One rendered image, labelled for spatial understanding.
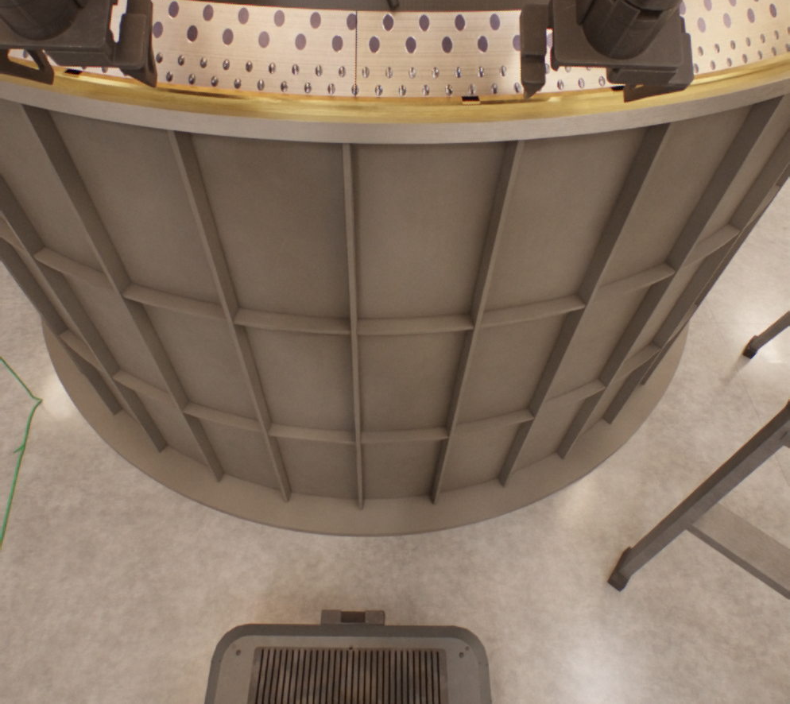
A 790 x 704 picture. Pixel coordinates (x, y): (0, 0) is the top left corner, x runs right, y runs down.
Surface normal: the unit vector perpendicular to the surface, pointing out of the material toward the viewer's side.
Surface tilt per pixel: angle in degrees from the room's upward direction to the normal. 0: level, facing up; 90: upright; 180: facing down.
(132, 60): 30
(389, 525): 0
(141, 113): 90
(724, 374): 0
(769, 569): 0
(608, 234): 90
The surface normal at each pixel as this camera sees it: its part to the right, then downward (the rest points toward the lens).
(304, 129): -0.04, 0.77
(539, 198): 0.23, 0.75
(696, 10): 0.27, 0.04
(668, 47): 0.03, -0.17
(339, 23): 0.02, 0.06
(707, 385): 0.04, -0.64
